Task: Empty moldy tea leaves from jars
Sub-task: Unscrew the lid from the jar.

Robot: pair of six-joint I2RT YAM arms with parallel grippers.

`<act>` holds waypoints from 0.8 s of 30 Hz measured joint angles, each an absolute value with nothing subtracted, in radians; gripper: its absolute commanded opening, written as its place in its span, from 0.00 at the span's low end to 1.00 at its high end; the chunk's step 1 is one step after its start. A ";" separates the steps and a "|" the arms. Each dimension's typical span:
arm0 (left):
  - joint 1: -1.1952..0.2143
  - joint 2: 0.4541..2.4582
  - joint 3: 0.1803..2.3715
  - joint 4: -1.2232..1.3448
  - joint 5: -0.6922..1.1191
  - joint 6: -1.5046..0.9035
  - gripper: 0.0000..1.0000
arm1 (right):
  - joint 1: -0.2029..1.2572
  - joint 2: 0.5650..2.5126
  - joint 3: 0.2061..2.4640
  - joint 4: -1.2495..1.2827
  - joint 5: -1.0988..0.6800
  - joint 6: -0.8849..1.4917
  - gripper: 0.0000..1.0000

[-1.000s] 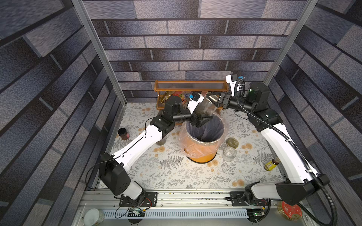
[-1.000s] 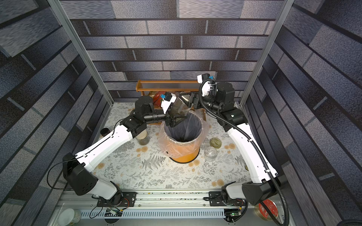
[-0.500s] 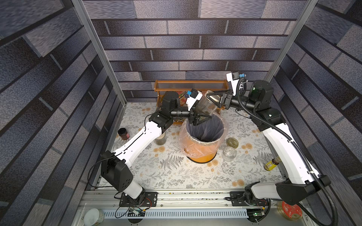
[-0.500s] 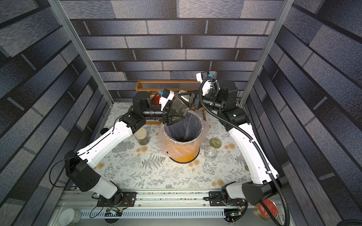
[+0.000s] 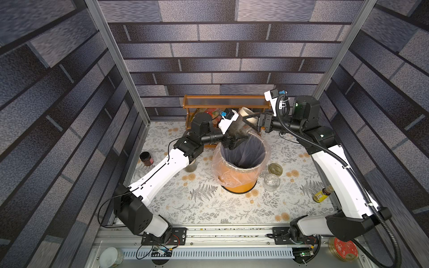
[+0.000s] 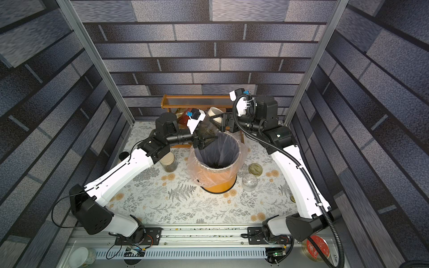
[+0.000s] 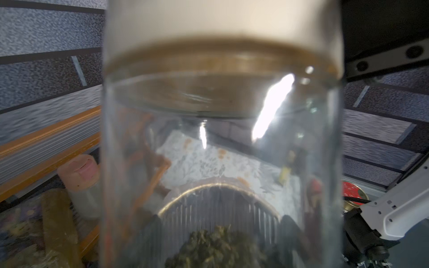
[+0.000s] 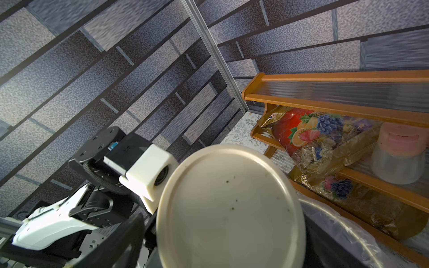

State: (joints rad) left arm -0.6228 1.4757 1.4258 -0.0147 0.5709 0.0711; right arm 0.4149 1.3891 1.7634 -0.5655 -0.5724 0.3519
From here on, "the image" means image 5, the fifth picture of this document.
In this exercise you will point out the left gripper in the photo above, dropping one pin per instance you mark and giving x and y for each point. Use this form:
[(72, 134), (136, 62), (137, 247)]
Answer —
[(231, 144)]

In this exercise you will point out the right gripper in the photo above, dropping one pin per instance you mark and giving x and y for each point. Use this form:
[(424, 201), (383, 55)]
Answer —
[(262, 122)]

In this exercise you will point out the green jar lid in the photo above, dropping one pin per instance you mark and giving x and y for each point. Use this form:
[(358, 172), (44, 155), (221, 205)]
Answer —
[(275, 169)]

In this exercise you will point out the glass tea jar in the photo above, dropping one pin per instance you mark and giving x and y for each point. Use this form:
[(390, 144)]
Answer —
[(271, 182)]

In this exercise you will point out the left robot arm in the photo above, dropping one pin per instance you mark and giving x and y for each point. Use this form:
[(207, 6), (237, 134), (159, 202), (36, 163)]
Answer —
[(131, 202)]

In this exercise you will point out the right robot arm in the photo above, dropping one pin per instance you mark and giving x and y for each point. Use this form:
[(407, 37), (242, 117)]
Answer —
[(359, 212)]

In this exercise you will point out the clear plastic bin liner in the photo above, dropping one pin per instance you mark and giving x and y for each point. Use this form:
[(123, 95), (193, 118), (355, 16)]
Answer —
[(239, 167)]

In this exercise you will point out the orange trash bin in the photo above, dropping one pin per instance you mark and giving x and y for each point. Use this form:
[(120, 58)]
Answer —
[(243, 184)]

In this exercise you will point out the wooden two-tier shelf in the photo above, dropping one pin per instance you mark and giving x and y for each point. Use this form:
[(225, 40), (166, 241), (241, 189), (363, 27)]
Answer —
[(223, 102)]

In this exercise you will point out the floral table mat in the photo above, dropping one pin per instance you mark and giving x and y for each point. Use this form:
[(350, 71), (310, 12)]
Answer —
[(197, 197)]

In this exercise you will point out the dark red small jar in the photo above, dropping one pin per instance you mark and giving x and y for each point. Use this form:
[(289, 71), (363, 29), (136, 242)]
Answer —
[(146, 158)]

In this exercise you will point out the yellow oil bottle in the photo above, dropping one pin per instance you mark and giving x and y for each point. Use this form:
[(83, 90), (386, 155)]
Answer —
[(323, 194)]

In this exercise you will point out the red round tin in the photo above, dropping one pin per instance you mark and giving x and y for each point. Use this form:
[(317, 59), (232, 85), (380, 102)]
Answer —
[(344, 251)]

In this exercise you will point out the white lidded jar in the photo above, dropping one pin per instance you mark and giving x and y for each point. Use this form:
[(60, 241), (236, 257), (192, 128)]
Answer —
[(111, 258)]

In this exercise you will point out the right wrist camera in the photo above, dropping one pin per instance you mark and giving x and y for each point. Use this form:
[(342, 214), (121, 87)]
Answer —
[(279, 101)]

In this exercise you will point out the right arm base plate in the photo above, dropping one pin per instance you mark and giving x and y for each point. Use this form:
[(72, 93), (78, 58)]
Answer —
[(282, 236)]

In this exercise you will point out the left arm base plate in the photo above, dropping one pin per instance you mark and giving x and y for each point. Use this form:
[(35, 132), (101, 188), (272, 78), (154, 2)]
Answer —
[(175, 236)]

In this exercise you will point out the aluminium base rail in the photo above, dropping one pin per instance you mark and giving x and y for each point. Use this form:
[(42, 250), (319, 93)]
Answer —
[(222, 246)]

